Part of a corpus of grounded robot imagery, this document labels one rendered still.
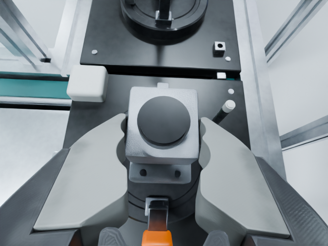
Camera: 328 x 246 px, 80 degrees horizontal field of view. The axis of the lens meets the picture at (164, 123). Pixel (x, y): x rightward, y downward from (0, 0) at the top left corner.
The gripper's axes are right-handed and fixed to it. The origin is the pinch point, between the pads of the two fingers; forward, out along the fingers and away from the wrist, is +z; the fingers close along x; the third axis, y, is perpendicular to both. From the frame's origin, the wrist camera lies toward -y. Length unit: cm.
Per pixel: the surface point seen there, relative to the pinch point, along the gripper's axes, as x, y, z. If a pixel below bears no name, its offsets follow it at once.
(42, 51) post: -17.8, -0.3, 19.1
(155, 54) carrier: -1.2, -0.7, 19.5
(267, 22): 24.9, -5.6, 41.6
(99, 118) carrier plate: -8.0, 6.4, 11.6
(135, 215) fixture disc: -2.2, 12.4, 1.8
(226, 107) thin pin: 5.1, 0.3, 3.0
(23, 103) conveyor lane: -21.9, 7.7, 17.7
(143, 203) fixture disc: -1.5, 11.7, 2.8
